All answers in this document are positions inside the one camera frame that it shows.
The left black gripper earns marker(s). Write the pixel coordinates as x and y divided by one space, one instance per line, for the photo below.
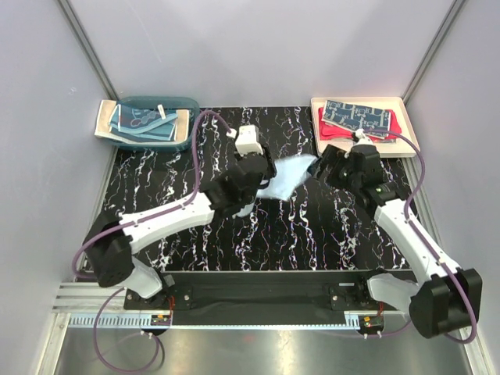
270 170

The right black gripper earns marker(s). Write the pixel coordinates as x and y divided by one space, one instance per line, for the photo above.
331 156

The red towel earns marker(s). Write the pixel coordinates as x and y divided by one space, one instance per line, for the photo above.
329 131

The blue beige patterned towel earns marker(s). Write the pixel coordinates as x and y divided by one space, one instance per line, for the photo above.
373 121

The light blue towel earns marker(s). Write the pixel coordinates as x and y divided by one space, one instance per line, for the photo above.
292 172

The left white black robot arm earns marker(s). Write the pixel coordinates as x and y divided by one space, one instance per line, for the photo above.
112 241

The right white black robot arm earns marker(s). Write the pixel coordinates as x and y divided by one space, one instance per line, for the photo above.
445 297

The cream plastic tray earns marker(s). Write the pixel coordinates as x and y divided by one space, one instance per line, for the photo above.
397 149

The black marble pattern mat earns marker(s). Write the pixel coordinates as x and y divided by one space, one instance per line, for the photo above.
317 228

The teal plastic basket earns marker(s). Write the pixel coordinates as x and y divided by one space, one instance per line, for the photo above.
147 102

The blue cartoon print towel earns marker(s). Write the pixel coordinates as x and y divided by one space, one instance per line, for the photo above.
142 125

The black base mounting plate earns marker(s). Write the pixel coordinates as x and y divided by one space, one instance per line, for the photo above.
335 289

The beige towel in basket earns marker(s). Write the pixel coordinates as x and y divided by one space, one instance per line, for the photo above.
106 109

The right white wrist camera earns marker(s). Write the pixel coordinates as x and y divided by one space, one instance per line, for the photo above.
360 138

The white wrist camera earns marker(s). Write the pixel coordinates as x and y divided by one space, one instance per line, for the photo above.
360 138
246 140

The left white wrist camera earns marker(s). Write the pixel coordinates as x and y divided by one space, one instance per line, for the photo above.
246 140

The right aluminium frame post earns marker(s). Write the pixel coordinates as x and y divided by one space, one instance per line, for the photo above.
433 48

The aluminium frame post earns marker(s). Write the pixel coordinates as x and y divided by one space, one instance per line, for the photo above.
77 28
433 48

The aluminium rail with slots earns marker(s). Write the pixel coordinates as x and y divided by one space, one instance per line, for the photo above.
91 306

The left aluminium frame post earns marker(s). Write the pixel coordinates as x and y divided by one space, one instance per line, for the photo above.
77 28

